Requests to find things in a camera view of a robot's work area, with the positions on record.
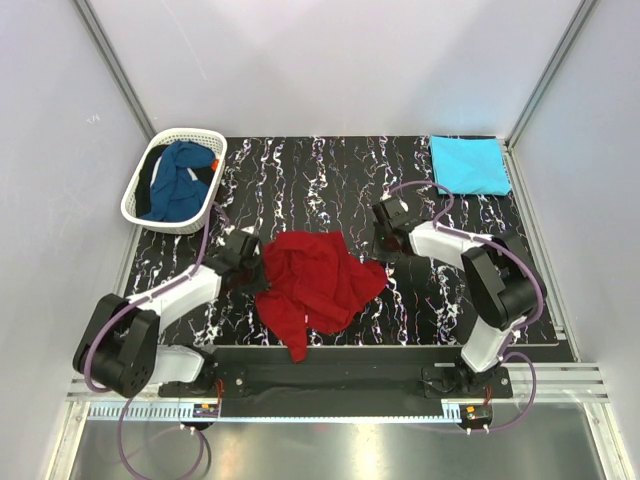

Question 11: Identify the aluminium rail with connectors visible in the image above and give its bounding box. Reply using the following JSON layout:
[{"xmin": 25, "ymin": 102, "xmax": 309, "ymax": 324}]
[{"xmin": 87, "ymin": 399, "xmax": 494, "ymax": 431}]

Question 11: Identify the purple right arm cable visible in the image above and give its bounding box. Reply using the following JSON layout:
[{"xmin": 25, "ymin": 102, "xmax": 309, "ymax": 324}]
[{"xmin": 389, "ymin": 180, "xmax": 549, "ymax": 434}]

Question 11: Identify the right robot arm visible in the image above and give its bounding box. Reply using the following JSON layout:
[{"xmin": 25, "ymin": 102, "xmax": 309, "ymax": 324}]
[{"xmin": 372, "ymin": 197, "xmax": 547, "ymax": 398}]

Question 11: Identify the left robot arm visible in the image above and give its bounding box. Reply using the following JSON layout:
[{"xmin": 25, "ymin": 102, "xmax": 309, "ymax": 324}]
[{"xmin": 72, "ymin": 227, "xmax": 269, "ymax": 398}]

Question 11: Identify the white perforated laundry basket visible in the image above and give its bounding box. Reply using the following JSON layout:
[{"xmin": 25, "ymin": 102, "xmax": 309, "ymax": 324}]
[{"xmin": 121, "ymin": 128, "xmax": 227, "ymax": 235}]

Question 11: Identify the red t shirt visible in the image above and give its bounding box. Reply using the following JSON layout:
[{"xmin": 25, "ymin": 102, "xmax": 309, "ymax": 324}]
[{"xmin": 255, "ymin": 231, "xmax": 387, "ymax": 363}]

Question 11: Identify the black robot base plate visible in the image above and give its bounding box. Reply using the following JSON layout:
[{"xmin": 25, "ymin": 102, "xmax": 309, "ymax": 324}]
[{"xmin": 159, "ymin": 346, "xmax": 513, "ymax": 400}]

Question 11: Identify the black garment in basket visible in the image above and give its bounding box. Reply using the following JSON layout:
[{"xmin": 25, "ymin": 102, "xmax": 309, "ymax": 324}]
[{"xmin": 135, "ymin": 145, "xmax": 167, "ymax": 218}]

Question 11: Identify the blue t shirt in basket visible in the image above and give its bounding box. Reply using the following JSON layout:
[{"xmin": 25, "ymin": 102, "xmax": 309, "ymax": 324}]
[{"xmin": 140, "ymin": 140, "xmax": 218, "ymax": 223}]

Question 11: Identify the folded cyan t shirt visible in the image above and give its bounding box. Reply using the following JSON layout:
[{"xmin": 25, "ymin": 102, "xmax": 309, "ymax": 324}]
[{"xmin": 430, "ymin": 136, "xmax": 511, "ymax": 196}]

